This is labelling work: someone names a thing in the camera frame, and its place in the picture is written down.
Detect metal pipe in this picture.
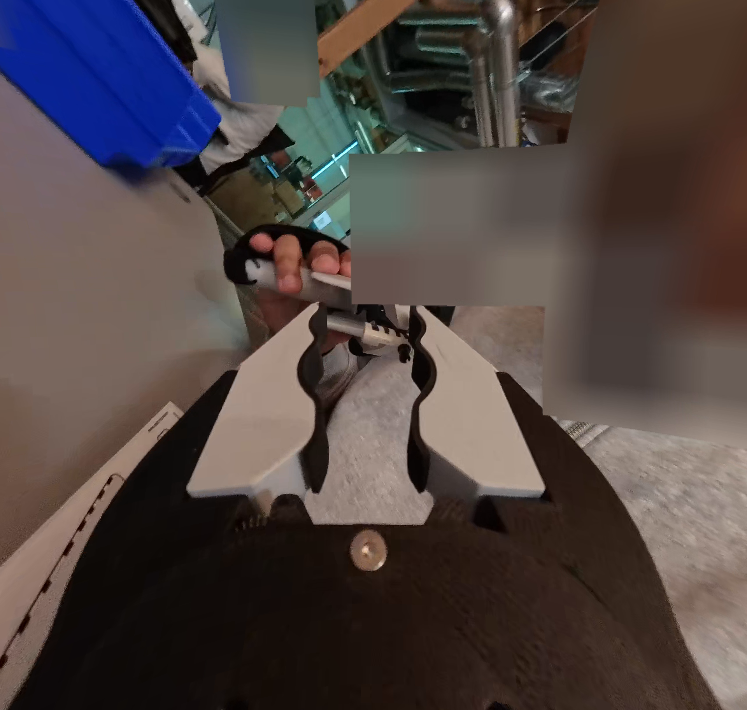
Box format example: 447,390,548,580
467,0,521,148

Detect person's grey sweatshirt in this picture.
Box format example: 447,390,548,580
303,306,747,710

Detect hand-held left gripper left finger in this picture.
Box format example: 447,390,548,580
187,304,329,501

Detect person's right hand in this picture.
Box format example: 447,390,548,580
250,234,352,346

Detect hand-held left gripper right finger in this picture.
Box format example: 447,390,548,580
407,306,547,500

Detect white dashed-line paper sheet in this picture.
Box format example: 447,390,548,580
0,401,185,673

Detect wooden ceiling beam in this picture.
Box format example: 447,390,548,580
318,0,462,77

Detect blue plastic bin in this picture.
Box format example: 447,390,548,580
0,0,224,184

